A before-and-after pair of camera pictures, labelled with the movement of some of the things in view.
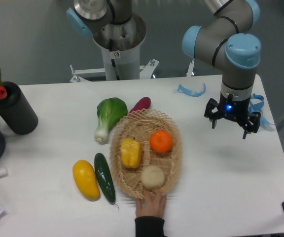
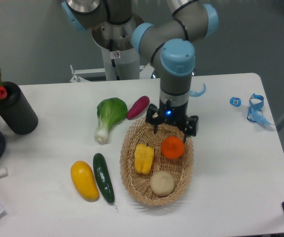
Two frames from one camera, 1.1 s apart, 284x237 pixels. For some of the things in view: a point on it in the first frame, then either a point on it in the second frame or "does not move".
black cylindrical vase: (15, 110) does not move
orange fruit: (161, 141) -> (172, 147)
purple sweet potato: (144, 102) does not move
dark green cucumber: (105, 177) does not move
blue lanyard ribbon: (258, 107) does not move
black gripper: (228, 107) -> (168, 112)
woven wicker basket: (141, 124) -> (138, 184)
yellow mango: (85, 178) does not move
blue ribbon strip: (181, 89) does not move
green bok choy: (110, 111) does not move
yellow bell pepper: (131, 152) -> (144, 155)
